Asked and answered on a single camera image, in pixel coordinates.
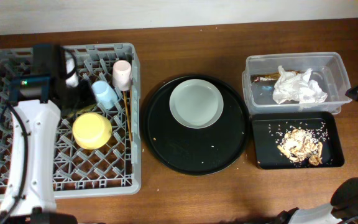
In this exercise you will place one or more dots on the grey round plate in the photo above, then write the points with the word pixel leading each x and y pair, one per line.
pixel 196 103

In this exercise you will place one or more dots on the blue plastic cup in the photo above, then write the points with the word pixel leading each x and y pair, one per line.
pixel 104 94

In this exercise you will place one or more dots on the round black tray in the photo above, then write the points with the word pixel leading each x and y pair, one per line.
pixel 196 151

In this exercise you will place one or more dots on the white napkin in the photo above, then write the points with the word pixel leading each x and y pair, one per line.
pixel 295 86

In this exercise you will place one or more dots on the clear plastic storage box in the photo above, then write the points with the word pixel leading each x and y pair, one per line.
pixel 328 71

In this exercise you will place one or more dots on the pink plastic cup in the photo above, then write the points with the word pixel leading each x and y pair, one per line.
pixel 121 75

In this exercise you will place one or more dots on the rice and peanut shell scraps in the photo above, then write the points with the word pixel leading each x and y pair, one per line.
pixel 300 143

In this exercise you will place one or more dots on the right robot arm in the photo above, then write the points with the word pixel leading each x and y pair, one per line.
pixel 343 208

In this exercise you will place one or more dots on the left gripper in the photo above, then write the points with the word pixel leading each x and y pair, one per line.
pixel 74 94

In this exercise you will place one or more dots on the black rectangular tray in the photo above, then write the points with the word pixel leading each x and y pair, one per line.
pixel 268 157

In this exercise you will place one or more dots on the yellow plastic bowl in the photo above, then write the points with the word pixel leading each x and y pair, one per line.
pixel 91 131

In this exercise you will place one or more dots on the grey dishwasher rack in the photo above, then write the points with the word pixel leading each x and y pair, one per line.
pixel 113 169

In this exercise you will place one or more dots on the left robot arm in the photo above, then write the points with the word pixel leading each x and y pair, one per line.
pixel 37 102

